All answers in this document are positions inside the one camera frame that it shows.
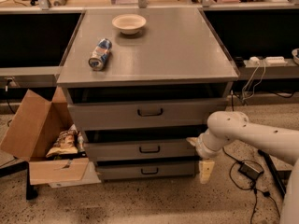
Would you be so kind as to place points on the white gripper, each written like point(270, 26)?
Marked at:
point(204, 147)

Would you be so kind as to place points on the grey drawer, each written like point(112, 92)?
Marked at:
point(144, 114)
point(139, 150)
point(146, 170)

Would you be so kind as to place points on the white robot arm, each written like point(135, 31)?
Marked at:
point(223, 128)

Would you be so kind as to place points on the grey top drawer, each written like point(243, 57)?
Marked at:
point(144, 114)

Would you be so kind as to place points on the grey bottom drawer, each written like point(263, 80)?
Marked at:
point(146, 170)

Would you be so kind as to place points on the grey drawer cabinet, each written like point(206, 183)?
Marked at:
point(174, 57)

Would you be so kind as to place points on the black power adapter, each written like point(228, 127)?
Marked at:
point(249, 171)

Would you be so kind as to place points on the black metal bar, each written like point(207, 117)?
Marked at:
point(274, 172)

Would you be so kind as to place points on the white power strip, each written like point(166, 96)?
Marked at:
point(268, 61)

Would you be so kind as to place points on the chip bag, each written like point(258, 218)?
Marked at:
point(65, 144)

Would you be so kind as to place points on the blue soda can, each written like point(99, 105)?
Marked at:
point(100, 55)

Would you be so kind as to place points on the white bowl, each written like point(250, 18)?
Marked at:
point(129, 24)

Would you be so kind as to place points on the brown cardboard box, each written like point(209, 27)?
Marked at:
point(34, 128)

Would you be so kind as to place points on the black stand leg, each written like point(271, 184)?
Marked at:
point(17, 175)

